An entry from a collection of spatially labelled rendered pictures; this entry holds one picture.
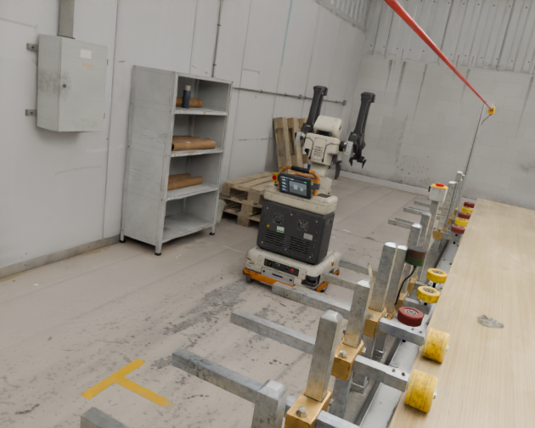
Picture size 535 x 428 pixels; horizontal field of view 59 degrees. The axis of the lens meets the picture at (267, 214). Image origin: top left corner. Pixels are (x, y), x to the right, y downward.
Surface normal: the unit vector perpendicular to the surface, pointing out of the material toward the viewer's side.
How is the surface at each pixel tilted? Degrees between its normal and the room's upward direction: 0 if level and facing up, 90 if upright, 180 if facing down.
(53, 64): 90
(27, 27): 90
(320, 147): 82
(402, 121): 90
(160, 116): 90
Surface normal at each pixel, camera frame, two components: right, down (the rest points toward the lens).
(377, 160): -0.44, 0.17
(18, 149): 0.88, 0.25
